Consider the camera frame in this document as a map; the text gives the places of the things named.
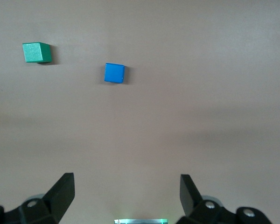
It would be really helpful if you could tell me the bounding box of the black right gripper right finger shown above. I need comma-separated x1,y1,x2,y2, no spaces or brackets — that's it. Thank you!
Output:
176,174,274,224

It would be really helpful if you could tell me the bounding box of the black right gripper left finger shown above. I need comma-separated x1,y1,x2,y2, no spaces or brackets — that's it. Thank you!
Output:
0,172,76,224

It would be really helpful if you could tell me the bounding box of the blue wooden block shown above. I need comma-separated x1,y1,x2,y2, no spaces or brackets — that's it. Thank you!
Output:
104,62,126,84

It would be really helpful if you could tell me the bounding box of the green wooden block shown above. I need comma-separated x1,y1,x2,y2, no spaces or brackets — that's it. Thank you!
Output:
22,42,53,64

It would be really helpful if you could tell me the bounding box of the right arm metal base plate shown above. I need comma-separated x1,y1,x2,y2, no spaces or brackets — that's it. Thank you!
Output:
113,218,169,224

